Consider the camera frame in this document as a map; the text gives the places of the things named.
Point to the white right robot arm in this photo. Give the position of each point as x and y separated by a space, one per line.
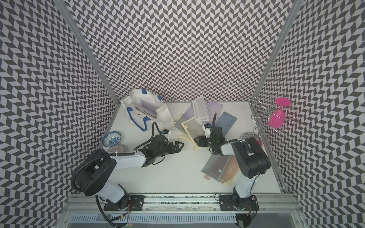
252 162

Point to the purple mesh pouch bottom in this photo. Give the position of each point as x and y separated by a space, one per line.
147 108

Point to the white canvas bag blue handles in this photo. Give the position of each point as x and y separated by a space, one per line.
141 120

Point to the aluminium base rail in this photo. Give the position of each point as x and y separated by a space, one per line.
203 203

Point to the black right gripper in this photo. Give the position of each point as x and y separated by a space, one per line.
202 141

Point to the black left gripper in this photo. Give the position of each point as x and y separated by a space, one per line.
172 146

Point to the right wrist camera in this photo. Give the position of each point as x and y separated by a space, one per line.
207 129

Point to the lilac mesh pouch rear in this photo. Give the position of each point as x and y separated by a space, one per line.
213 107

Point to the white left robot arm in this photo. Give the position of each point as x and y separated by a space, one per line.
92 176

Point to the blue patterned ceramic bowl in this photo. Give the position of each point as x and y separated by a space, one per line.
111 139

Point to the silver wire glass rack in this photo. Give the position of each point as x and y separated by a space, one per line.
261 119

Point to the magenta plastic wine glass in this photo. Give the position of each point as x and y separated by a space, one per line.
278 117

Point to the dark blue flat pouch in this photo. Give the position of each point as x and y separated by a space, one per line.
226 121

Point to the white mesh pencil pouch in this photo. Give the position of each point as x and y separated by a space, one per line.
200 110

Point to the grey mesh pouch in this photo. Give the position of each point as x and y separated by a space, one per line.
179 120
216 167

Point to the pink glass dish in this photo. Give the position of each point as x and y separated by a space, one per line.
117 149

